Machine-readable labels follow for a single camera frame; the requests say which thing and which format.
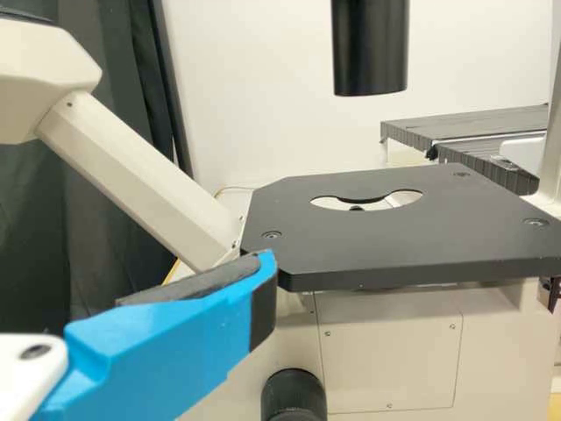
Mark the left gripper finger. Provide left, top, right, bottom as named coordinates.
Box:
left=37, top=248, right=280, bottom=421

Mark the cream microscope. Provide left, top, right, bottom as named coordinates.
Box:
left=0, top=0, right=561, bottom=421

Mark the black platform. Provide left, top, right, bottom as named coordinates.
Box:
left=379, top=103, right=551, bottom=148
left=425, top=140, right=541, bottom=196

